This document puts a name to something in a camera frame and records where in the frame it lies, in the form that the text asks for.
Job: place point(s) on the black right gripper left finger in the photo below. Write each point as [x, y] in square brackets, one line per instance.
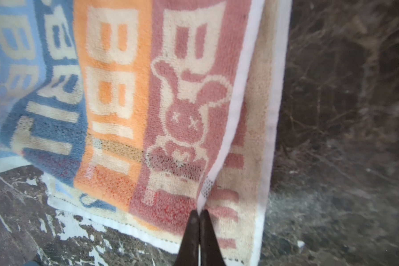
[189, 249]

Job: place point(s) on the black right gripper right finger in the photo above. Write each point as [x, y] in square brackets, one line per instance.
[209, 248]

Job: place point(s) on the striped rabbit text towel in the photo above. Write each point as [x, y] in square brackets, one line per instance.
[142, 112]

